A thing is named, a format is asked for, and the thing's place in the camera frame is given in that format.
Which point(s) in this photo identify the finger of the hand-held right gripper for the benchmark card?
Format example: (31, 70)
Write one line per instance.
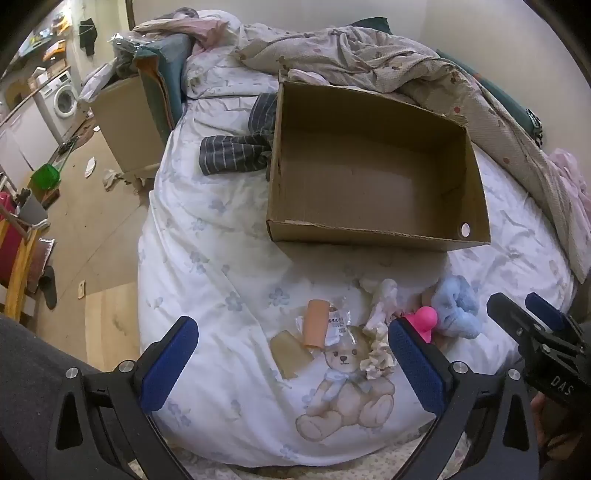
(544, 307)
(508, 314)

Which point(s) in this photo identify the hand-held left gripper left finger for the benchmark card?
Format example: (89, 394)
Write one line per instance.
(168, 369)

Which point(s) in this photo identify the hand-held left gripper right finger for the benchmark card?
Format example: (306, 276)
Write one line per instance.
(415, 369)

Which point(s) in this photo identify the cream ruffled scrunchie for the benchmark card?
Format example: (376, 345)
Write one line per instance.
(376, 360)

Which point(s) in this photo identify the pink rubber duck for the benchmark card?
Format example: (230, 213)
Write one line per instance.
(422, 321)

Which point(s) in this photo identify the light blue fluffy scrunchie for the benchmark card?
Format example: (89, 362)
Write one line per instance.
(455, 302)

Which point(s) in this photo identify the white fluffy scrunchie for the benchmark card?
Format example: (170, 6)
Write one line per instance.
(385, 297)

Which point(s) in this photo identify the clear plastic packet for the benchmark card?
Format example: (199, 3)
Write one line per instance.
(318, 323)

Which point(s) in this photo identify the person's right hand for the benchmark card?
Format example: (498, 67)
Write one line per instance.
(540, 420)

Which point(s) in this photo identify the white floral cloth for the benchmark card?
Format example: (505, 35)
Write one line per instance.
(221, 258)

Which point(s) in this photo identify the pink cloth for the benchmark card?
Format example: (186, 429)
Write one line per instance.
(570, 170)

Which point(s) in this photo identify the dark slipper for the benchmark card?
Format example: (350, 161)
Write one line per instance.
(48, 288)

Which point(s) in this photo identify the wooden chair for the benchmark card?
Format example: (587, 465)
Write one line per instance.
(21, 272)

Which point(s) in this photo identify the crumpled white tissue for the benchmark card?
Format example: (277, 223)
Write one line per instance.
(90, 166)
(111, 177)

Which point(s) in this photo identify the pink bag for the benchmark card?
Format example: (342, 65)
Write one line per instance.
(9, 244)

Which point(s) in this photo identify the teal bed headboard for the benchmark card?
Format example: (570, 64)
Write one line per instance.
(508, 101)

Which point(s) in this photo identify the grey striped cloth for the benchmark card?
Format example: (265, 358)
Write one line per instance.
(231, 154)

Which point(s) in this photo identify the tall cardboard box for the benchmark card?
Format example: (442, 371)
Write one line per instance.
(124, 124)

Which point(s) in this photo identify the white cabinet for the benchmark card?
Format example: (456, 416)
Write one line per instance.
(23, 134)

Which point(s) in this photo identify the white washing machine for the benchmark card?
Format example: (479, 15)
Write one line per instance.
(64, 99)

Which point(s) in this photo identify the beige floral quilt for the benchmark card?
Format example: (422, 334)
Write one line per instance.
(369, 50)

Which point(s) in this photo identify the teal pillow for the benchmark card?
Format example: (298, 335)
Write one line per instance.
(171, 69)

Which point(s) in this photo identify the pink blanket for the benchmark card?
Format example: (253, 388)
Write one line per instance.
(207, 30)

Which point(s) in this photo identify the dark hanging garment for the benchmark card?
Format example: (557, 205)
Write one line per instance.
(87, 34)

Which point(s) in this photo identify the cluttered wall shelf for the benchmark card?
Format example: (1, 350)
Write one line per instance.
(51, 44)

